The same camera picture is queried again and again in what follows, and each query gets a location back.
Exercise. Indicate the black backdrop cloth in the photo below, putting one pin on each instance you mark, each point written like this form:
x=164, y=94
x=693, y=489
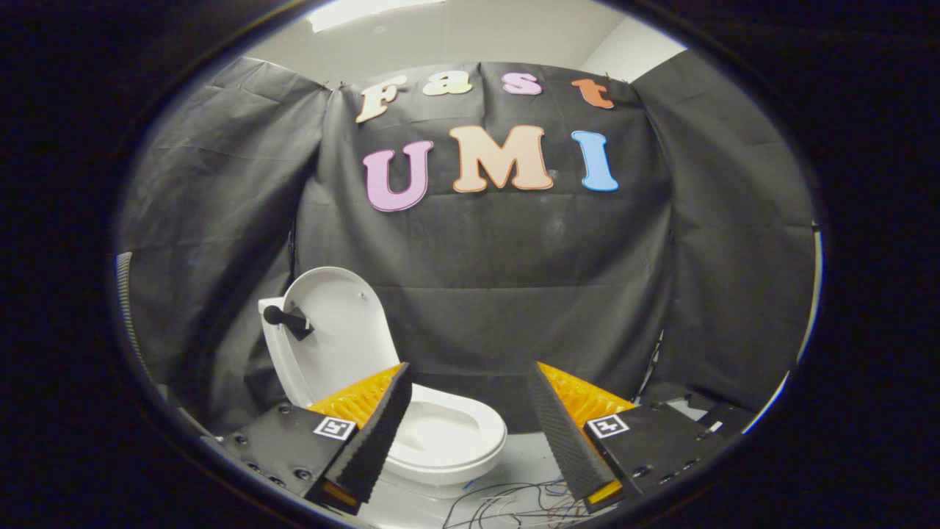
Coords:
x=477, y=257

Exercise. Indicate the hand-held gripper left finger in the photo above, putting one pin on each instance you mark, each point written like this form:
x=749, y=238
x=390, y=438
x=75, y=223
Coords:
x=382, y=433

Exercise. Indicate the grey ribbed object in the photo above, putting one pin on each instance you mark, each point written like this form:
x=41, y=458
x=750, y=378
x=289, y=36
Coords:
x=123, y=294

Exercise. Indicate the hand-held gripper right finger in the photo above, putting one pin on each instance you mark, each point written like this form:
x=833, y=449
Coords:
x=558, y=433

